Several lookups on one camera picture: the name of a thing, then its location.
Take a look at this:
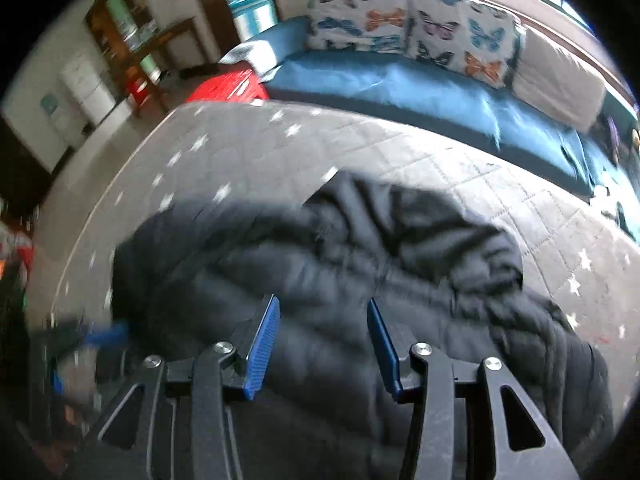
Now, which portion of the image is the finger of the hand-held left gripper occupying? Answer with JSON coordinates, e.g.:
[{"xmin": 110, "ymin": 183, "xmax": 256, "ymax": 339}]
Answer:
[{"xmin": 84, "ymin": 322, "xmax": 132, "ymax": 349}]

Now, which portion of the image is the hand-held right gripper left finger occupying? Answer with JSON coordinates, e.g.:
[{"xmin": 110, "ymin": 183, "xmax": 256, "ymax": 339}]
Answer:
[{"xmin": 95, "ymin": 294, "xmax": 281, "ymax": 480}]

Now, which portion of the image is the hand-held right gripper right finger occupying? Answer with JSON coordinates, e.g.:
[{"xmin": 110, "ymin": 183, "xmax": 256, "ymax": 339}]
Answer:
[{"xmin": 366, "ymin": 297, "xmax": 581, "ymax": 480}]

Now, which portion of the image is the black puffer jacket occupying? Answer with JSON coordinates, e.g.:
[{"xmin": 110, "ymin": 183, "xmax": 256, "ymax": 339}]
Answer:
[{"xmin": 65, "ymin": 170, "xmax": 617, "ymax": 480}]

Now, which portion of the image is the grey quilted star blanket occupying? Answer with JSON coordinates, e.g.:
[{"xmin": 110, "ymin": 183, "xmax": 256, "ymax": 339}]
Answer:
[{"xmin": 25, "ymin": 100, "xmax": 640, "ymax": 411}]

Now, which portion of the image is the white refrigerator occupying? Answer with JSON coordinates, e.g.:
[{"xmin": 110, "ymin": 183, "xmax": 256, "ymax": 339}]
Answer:
[{"xmin": 59, "ymin": 55, "xmax": 119, "ymax": 129}]

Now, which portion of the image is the small red chair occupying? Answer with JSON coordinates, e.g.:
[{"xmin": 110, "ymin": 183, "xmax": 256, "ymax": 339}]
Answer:
[{"xmin": 125, "ymin": 77, "xmax": 154, "ymax": 109}]

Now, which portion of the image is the red plastic stool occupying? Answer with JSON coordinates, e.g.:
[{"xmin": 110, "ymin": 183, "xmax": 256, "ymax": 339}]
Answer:
[{"xmin": 188, "ymin": 66, "xmax": 272, "ymax": 107}]

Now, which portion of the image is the blue sofa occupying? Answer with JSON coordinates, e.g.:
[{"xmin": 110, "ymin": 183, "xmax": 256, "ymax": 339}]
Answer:
[{"xmin": 260, "ymin": 15, "xmax": 640, "ymax": 243}]

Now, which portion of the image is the wooden table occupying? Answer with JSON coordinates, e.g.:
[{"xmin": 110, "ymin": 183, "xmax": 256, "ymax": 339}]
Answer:
[{"xmin": 84, "ymin": 0, "xmax": 202, "ymax": 117}]

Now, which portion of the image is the grey fabric bundle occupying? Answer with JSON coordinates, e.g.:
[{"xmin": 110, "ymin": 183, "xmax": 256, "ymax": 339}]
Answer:
[{"xmin": 219, "ymin": 42, "xmax": 282, "ymax": 69}]

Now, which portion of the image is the butterfly print pillow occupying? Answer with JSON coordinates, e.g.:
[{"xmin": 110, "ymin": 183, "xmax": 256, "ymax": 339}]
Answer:
[
  {"xmin": 404, "ymin": 0, "xmax": 522, "ymax": 89},
  {"xmin": 306, "ymin": 0, "xmax": 417, "ymax": 57}
]

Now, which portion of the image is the plain grey pillow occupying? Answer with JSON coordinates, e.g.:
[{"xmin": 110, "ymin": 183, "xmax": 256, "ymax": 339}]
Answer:
[{"xmin": 511, "ymin": 25, "xmax": 609, "ymax": 134}]

